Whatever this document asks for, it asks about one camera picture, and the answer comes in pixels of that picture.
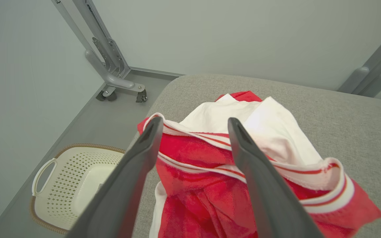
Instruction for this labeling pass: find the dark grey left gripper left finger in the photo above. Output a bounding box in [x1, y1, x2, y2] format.
[65, 116, 163, 238]

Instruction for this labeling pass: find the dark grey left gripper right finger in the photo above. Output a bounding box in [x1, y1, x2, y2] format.
[228, 117, 324, 238]

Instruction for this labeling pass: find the red shirt with white sleeves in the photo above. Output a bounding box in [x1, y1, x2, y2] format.
[137, 91, 381, 238]

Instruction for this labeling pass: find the cream perforated laundry basket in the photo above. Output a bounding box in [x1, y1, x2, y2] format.
[30, 143, 126, 235]

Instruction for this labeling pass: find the grey partition frame with casters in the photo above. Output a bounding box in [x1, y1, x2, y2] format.
[51, 0, 148, 103]

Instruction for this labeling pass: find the grey double partition post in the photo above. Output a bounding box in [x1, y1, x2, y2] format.
[337, 20, 381, 98]

